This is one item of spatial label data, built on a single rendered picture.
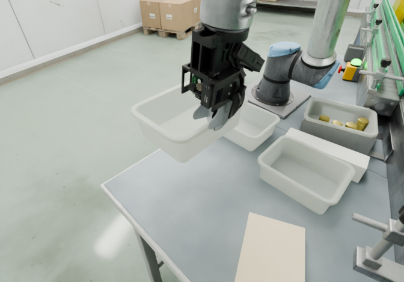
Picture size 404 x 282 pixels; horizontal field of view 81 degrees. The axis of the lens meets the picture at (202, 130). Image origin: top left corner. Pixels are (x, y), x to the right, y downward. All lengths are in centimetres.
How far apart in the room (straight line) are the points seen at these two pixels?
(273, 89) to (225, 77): 70
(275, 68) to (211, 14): 71
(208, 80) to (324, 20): 57
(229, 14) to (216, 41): 4
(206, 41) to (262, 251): 41
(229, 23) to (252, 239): 41
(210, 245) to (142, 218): 19
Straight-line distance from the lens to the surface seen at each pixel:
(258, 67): 46
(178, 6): 432
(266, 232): 57
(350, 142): 92
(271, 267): 54
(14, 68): 373
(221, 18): 34
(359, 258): 56
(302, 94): 120
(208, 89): 37
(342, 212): 76
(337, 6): 84
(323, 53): 93
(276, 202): 71
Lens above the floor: 131
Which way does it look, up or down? 38 degrees down
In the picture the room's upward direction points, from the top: straight up
